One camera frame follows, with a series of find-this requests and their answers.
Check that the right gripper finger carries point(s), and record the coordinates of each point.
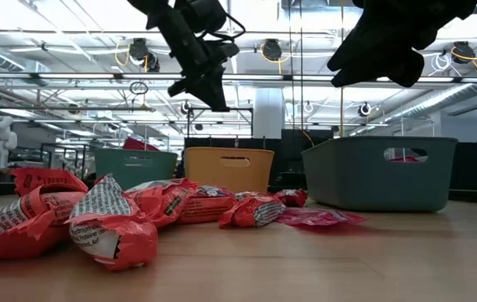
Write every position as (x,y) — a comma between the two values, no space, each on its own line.
(364,54)
(408,69)

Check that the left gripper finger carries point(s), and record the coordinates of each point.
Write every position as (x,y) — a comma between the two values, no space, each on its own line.
(213,90)
(179,88)

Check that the orange candy bar white label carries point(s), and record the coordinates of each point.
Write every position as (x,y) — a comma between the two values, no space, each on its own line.
(403,159)

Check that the dark blue plastic bin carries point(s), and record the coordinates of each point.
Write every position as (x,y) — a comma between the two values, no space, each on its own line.
(368,180)

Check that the orange candy with barcode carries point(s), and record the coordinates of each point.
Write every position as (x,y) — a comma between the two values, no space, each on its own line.
(246,211)

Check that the red candy packet white print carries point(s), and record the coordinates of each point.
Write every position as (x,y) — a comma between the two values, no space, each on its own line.
(213,191)

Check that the orange candy with dark print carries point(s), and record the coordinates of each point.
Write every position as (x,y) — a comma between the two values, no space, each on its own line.
(47,180)

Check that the flat red candy packet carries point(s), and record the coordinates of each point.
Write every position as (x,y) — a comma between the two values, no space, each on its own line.
(326,217)

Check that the orange candy with ingredient text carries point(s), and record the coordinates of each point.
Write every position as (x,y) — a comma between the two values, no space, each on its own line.
(129,247)

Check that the large orange candy wrapper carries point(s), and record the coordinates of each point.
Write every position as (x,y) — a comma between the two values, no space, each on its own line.
(20,241)

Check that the white building column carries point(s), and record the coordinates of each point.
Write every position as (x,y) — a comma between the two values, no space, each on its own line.
(269,113)

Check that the orange plastic bin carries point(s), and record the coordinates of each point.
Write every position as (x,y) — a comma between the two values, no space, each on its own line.
(204,170)

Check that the green plastic bin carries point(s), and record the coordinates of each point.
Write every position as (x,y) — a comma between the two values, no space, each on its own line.
(137,168)

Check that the black metal stand frame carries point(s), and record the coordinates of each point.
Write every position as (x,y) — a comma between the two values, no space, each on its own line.
(238,109)

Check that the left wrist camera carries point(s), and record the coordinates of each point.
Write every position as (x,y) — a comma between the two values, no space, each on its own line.
(204,14)

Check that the long ceiling light rail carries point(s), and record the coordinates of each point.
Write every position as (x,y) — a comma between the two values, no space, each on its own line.
(95,77)

